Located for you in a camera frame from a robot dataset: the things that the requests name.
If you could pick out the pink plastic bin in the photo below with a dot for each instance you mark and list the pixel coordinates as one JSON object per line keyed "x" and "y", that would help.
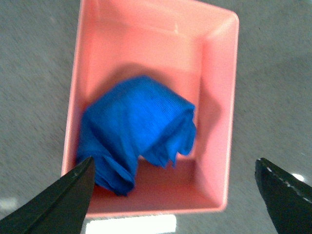
{"x": 189, "y": 46}

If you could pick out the blue microfiber cloth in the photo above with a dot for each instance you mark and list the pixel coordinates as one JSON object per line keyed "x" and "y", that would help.
{"x": 138, "y": 117}

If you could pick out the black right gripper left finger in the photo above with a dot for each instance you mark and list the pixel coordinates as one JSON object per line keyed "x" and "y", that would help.
{"x": 59, "y": 209}

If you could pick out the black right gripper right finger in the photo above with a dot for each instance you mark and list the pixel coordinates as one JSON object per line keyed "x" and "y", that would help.
{"x": 287, "y": 199}

